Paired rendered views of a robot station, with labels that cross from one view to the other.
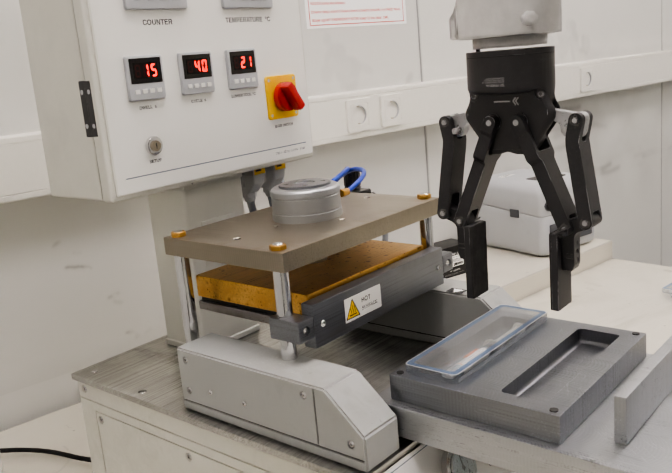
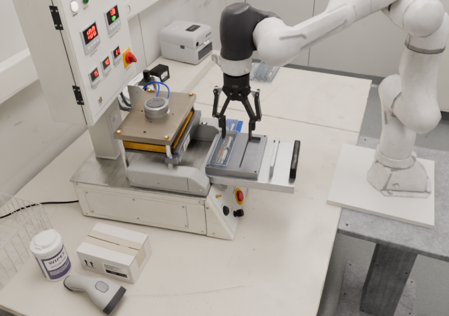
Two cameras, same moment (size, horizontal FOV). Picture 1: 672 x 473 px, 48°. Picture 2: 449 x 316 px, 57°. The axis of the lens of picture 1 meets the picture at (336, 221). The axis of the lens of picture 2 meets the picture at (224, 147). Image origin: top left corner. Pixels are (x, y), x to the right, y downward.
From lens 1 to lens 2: 0.69 m
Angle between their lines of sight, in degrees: 35
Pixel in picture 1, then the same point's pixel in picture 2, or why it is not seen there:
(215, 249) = (139, 138)
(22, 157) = not seen: outside the picture
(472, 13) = (229, 67)
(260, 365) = (164, 172)
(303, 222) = (160, 118)
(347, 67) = not seen: outside the picture
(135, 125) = (94, 95)
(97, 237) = (23, 107)
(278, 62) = (124, 44)
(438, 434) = (222, 181)
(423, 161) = (139, 25)
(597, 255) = not seen: hidden behind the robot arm
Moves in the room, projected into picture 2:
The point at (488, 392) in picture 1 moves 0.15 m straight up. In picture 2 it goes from (236, 168) to (235, 128)
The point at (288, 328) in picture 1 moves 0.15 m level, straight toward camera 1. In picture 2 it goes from (172, 160) to (197, 188)
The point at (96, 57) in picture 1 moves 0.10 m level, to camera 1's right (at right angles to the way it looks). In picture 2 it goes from (81, 78) to (118, 69)
